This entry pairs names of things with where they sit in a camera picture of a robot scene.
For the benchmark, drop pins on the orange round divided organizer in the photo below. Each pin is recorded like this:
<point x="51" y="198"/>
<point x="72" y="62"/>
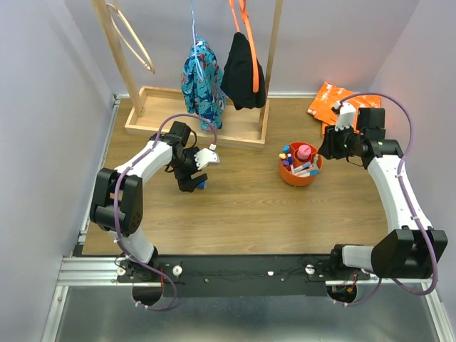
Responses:
<point x="299" y="164"/>

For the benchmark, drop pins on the blue shark-print garment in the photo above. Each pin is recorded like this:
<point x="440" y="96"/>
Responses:
<point x="204" y="98"/>

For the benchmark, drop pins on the glue tube pink cap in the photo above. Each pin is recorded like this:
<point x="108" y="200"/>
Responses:
<point x="304" y="153"/>

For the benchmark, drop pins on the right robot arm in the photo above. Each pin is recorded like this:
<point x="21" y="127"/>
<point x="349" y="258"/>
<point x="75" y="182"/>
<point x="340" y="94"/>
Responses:
<point x="411" y="244"/>

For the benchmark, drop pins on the orange plastic hanger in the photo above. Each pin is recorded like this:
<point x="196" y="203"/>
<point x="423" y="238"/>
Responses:
<point x="244" y="26"/>

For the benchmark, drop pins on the green translucent correction pen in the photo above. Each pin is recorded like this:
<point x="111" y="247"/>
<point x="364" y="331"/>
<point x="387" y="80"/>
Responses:
<point x="315" y="161"/>

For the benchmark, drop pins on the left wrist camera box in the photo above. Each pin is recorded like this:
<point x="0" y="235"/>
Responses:
<point x="206" y="156"/>

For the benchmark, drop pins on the black garment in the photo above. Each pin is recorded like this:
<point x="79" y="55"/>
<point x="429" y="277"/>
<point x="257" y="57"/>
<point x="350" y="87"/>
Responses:
<point x="237" y="81"/>

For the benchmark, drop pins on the aluminium frame rail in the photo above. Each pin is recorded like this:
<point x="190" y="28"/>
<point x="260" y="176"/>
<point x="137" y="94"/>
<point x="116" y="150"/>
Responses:
<point x="263" y="297"/>

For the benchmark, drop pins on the white pen light-blue cap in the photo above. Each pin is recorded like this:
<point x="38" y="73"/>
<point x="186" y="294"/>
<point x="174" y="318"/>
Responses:
<point x="310" y="174"/>

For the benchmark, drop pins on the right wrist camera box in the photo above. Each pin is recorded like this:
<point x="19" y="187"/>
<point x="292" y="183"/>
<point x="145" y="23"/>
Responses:
<point x="346" y="115"/>

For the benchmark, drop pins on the orange folded cloth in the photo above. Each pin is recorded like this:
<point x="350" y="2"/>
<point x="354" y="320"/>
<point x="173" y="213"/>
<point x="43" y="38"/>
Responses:
<point x="327" y="97"/>

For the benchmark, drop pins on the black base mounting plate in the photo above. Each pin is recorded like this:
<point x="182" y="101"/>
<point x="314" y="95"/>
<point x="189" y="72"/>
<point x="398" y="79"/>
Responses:
<point x="241" y="275"/>

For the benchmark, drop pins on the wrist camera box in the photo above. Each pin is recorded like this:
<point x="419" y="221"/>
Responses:
<point x="346" y="115"/>
<point x="206" y="156"/>

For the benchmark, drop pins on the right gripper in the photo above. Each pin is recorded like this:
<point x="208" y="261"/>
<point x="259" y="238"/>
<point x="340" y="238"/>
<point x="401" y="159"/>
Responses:
<point x="328" y="148"/>

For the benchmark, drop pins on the wooden clothes rack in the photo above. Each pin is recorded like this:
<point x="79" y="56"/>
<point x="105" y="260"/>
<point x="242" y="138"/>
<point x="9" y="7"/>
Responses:
<point x="244" y="128"/>

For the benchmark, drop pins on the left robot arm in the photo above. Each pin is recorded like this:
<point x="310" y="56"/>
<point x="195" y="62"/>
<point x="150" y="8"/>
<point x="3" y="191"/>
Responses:
<point x="117" y="203"/>

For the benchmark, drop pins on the blue wire hanger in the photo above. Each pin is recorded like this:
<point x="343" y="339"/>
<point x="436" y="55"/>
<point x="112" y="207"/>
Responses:
<point x="194" y="38"/>

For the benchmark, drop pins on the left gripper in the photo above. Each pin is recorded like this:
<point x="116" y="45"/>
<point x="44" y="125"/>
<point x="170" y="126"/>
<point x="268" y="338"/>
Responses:
<point x="186" y="183"/>

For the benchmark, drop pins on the white pen dark-blue cap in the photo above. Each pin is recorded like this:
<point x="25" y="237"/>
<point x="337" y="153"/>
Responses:
<point x="291" y="164"/>

